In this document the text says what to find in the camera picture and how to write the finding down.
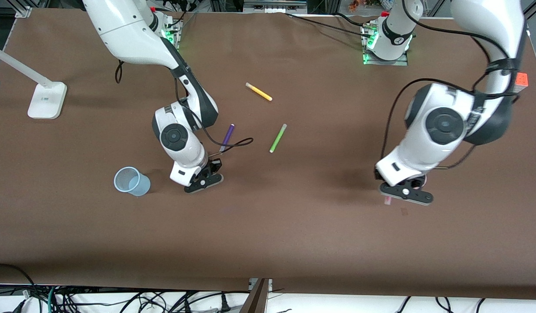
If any green marker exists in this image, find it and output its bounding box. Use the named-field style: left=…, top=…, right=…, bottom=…
left=269, top=123, right=288, bottom=154

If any metal table leg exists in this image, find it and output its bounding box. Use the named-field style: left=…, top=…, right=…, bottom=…
left=240, top=278, right=273, bottom=313

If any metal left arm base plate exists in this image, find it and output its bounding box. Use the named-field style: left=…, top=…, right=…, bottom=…
left=362, top=23, right=409, bottom=67

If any yellow marker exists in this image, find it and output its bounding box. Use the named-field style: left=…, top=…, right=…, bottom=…
left=245, top=82, right=273, bottom=102

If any aluminium frame rail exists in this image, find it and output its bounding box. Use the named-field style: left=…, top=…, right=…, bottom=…
left=243, top=0, right=308, bottom=14

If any blue plastic cup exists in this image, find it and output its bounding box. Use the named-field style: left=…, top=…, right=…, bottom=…
left=113, top=166, right=151, bottom=197

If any purple marker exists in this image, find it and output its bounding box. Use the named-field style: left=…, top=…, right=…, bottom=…
left=218, top=123, right=235, bottom=156

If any black cable across table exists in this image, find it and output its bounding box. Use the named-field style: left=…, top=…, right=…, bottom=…
left=284, top=12, right=378, bottom=39

